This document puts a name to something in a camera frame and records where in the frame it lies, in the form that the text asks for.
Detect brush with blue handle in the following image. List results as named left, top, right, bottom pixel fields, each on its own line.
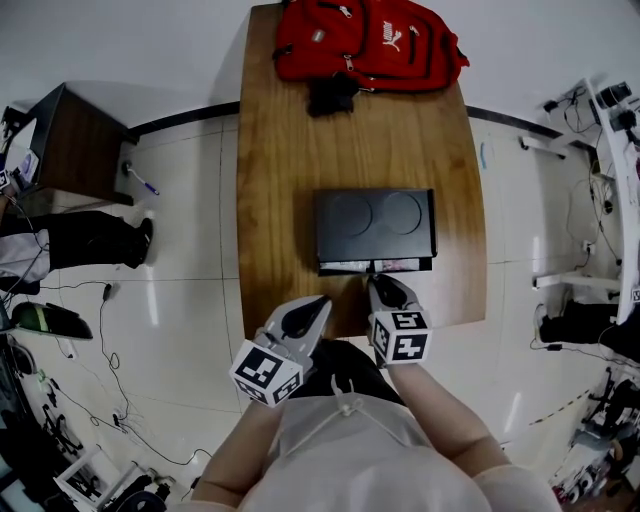
left=120, top=159, right=161, bottom=197

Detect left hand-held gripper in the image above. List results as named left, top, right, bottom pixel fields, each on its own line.
left=228, top=294, right=335, bottom=409

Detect wooden table with metal legs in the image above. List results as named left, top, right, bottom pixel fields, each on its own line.
left=235, top=2, right=490, bottom=342

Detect red backpack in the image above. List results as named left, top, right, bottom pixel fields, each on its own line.
left=271, top=0, right=472, bottom=96

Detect person's black trousers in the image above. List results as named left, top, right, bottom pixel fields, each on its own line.
left=302, top=337, right=407, bottom=407

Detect person's white shirt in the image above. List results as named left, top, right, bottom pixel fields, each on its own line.
left=238, top=383, right=562, bottom=512

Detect white desk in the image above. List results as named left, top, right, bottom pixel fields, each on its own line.
left=518, top=76, right=640, bottom=327

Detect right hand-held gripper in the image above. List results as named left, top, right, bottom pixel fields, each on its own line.
left=366, top=275, right=433, bottom=370

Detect black oval board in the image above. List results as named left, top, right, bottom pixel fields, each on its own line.
left=9, top=300, right=95, bottom=342

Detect person's right forearm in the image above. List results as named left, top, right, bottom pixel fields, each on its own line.
left=386, top=360, right=505, bottom=475

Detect yellow black striped tape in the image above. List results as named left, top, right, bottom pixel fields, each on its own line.
left=528, top=388, right=592, bottom=427

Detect black floor cable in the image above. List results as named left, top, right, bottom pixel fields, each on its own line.
left=38, top=280, right=214, bottom=467

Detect dark wooden cabinet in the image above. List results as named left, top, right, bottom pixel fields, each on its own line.
left=3, top=81, right=140, bottom=207

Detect black cylinder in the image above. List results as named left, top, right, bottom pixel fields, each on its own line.
left=596, top=81, right=634, bottom=110

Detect blue and white box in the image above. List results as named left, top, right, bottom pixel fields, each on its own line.
left=18, top=151, right=41, bottom=184

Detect white cord with bead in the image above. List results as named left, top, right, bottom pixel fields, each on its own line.
left=286, top=375, right=417, bottom=452

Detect person's left forearm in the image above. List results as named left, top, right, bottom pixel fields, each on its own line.
left=191, top=398, right=287, bottom=505

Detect white metal frame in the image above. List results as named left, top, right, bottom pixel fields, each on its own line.
left=52, top=443, right=142, bottom=512

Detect black box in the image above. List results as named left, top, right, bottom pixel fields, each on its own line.
left=312, top=187, right=439, bottom=278

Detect small black pouch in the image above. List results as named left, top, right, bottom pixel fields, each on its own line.
left=305, top=71, right=361, bottom=119

